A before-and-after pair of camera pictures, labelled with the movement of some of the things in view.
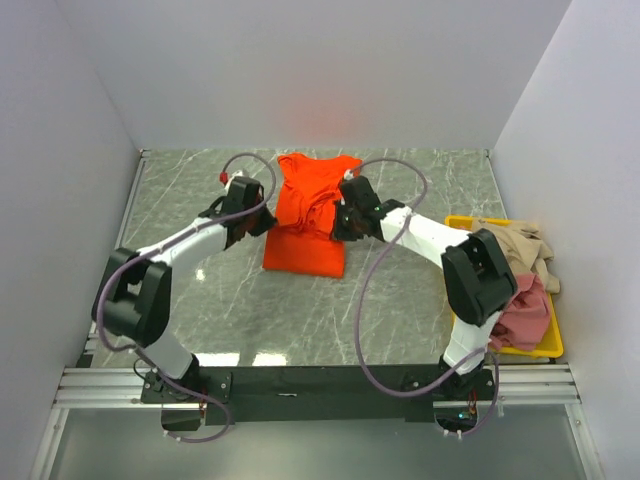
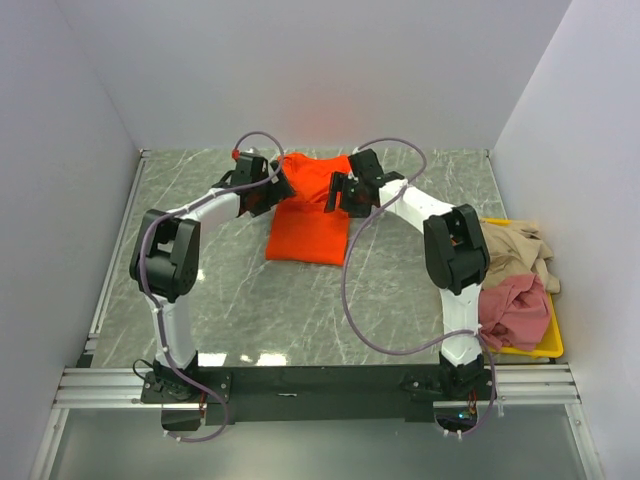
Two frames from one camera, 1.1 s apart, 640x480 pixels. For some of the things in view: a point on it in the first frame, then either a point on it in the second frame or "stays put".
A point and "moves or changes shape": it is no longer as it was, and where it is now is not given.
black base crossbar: (321, 394) stays put
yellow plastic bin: (552, 344) stays put
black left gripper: (268, 221) → (279, 191)
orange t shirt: (301, 238) moves or changes shape
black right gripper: (338, 231) → (339, 184)
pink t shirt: (524, 321) stays put
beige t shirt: (524, 250) stays put
